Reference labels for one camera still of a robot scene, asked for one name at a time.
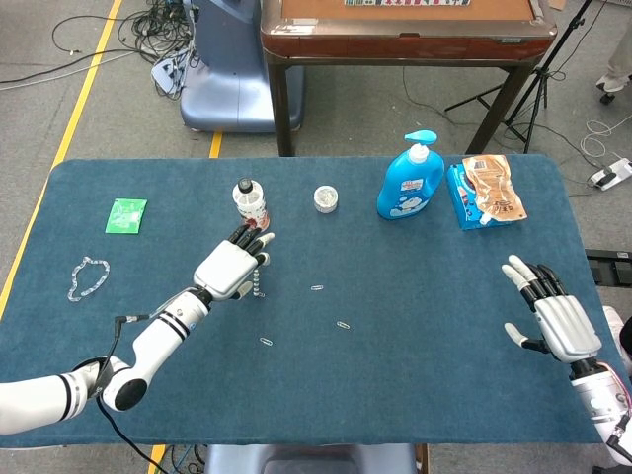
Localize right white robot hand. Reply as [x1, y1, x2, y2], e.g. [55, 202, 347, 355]
[501, 254, 603, 369]

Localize small round white jar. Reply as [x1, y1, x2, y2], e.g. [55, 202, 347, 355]
[312, 185, 341, 214]

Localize black floor cable bundle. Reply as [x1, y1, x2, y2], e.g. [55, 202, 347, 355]
[0, 0, 198, 100]

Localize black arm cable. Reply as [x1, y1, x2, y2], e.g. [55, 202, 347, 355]
[96, 315, 164, 474]

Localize orange refill pouch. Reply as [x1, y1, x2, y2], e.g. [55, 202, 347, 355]
[461, 154, 528, 226]

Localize blue grey robot torso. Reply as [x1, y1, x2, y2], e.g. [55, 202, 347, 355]
[204, 443, 416, 474]

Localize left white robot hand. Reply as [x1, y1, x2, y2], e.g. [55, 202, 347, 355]
[193, 224, 277, 302]

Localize blue detergent pump bottle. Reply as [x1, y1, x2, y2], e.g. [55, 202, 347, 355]
[376, 129, 445, 219]

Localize black foot pedals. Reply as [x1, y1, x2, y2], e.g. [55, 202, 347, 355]
[585, 249, 632, 287]

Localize person leg beige trousers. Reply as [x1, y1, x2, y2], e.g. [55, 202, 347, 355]
[595, 0, 632, 95]

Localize clear link chain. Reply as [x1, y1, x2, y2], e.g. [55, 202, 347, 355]
[66, 256, 112, 303]

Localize brown mahjong table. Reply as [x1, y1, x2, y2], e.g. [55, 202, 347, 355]
[260, 0, 558, 158]

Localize black tripod stand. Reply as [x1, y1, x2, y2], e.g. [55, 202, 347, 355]
[443, 0, 596, 154]

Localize white floor power strip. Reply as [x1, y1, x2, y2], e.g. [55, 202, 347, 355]
[150, 53, 192, 90]

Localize blue carton box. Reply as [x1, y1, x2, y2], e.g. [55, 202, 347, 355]
[445, 164, 495, 232]

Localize white pink shoe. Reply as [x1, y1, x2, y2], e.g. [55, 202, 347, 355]
[601, 305, 632, 361]

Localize green sachet packet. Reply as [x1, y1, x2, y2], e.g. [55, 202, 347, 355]
[104, 197, 149, 235]

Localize white printed drink bottle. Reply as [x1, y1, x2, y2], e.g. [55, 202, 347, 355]
[231, 178, 273, 232]

